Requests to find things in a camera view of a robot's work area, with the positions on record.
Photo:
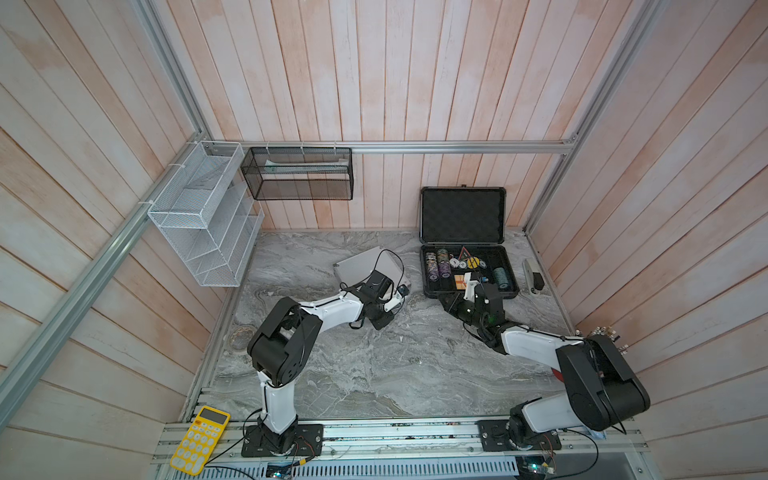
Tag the purple poker chip stack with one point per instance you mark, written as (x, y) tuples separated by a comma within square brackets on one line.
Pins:
[(443, 261)]

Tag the black mesh basket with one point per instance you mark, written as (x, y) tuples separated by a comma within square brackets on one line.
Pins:
[(299, 173)]

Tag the white wire mesh shelf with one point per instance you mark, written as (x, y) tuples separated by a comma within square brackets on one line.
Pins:
[(205, 212)]

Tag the yellow calculator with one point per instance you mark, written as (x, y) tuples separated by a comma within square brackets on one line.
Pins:
[(198, 443)]

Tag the tape roll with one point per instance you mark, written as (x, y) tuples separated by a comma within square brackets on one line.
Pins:
[(241, 337)]

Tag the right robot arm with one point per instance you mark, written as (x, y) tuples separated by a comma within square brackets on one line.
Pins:
[(600, 389)]

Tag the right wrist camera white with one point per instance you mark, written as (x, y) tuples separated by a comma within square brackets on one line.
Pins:
[(471, 282)]

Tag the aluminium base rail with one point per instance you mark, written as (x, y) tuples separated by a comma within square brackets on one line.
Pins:
[(439, 448)]

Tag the black poker set case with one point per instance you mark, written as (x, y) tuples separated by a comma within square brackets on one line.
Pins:
[(468, 222)]

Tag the red pen cup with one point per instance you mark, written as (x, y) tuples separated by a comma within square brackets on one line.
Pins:
[(601, 330)]

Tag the silver poker set case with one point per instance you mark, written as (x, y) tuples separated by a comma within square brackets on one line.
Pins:
[(358, 267)]

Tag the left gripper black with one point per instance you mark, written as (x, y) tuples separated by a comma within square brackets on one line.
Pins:
[(379, 324)]

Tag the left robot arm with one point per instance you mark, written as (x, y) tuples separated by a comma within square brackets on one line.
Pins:
[(281, 348)]

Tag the grey black stapler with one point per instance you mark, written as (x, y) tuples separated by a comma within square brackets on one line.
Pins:
[(534, 277)]

